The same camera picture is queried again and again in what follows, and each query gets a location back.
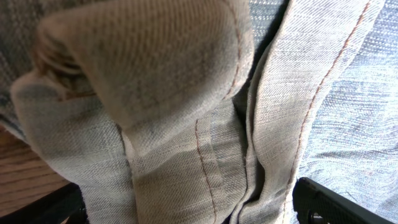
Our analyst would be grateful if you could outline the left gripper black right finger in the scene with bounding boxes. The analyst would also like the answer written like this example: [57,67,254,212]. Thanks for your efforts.
[292,177,392,224]

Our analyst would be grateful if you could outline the light blue denim shorts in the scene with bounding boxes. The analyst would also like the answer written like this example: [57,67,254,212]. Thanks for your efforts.
[1,0,397,223]

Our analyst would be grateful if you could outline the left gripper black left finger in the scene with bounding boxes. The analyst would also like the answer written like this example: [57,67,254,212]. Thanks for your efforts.
[1,183,87,224]

